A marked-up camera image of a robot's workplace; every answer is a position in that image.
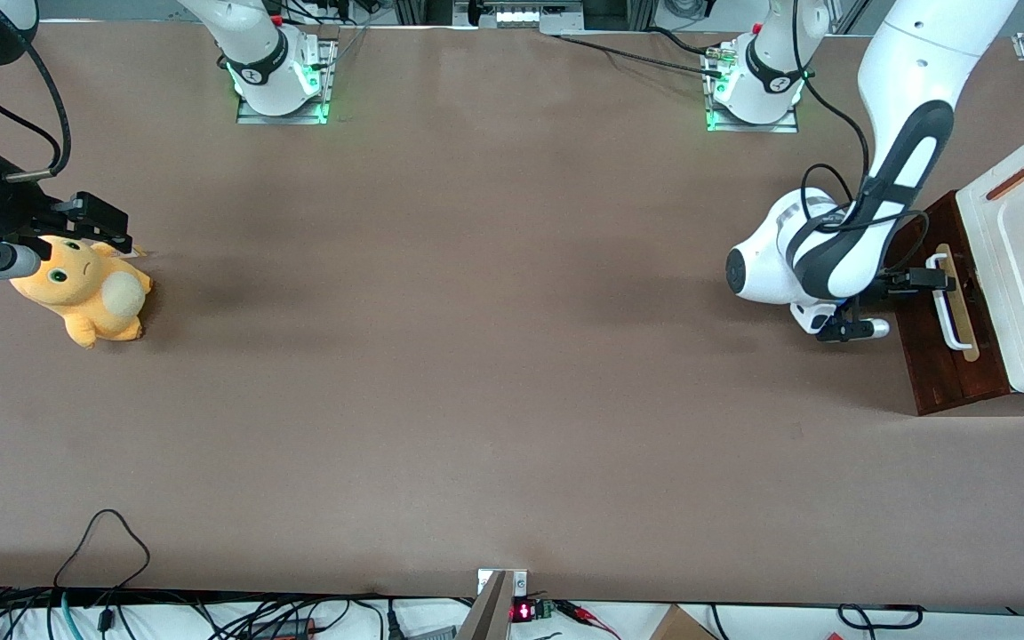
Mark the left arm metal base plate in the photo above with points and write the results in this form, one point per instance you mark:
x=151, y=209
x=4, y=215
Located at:
x=779, y=127

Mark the black power adapter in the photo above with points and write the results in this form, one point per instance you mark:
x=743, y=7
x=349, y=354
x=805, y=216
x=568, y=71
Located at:
x=285, y=629

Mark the brown cardboard piece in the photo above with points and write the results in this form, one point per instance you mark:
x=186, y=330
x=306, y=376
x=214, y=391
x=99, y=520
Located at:
x=681, y=627

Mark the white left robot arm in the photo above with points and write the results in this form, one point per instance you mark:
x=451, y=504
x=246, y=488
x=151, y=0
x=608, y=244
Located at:
x=912, y=62

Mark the aluminium frame with light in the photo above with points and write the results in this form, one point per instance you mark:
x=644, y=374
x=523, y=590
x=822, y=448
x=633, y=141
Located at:
x=565, y=13

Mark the left arm gripper black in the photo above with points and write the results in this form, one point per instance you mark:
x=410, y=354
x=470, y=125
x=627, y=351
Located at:
x=900, y=283

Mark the right arm gripper black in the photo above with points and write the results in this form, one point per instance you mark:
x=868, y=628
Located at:
x=16, y=210

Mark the orange plush toy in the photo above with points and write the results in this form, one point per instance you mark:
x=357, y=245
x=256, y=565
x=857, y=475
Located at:
x=85, y=302

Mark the red display circuit board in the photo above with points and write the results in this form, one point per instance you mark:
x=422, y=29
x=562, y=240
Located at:
x=523, y=612

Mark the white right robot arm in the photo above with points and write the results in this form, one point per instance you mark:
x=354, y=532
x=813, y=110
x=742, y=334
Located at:
x=254, y=53

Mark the red clip lead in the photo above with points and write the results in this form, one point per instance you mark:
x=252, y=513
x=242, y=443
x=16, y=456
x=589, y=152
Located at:
x=588, y=615

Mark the dark wooden drawer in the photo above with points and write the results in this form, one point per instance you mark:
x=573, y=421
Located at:
x=921, y=356

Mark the grey camera mount bar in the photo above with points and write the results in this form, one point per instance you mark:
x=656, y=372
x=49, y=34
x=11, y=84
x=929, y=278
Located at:
x=485, y=618

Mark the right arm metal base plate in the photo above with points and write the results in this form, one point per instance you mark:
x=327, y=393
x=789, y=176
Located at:
x=250, y=118

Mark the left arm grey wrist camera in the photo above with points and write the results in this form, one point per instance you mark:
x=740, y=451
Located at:
x=868, y=330

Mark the silver camera mount bracket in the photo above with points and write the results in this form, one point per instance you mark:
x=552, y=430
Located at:
x=519, y=582

